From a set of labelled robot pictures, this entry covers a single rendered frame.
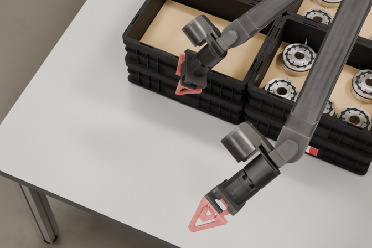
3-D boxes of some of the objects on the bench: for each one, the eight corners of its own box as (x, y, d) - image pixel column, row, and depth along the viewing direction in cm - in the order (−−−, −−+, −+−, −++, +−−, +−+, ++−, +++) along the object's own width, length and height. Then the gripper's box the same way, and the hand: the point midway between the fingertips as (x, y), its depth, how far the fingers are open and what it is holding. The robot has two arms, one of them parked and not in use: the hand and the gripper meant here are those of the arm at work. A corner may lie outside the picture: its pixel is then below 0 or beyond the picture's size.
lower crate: (275, 58, 225) (279, 36, 215) (239, 129, 210) (242, 108, 200) (166, 17, 234) (166, -6, 224) (125, 82, 219) (122, 60, 209)
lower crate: (393, 103, 216) (403, 81, 206) (364, 180, 201) (373, 160, 191) (275, 58, 225) (279, 36, 215) (239, 129, 210) (242, 108, 200)
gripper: (218, 78, 177) (187, 104, 188) (218, 45, 182) (188, 71, 194) (196, 71, 174) (166, 97, 185) (196, 36, 179) (167, 64, 191)
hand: (179, 83), depth 189 cm, fingers open, 6 cm apart
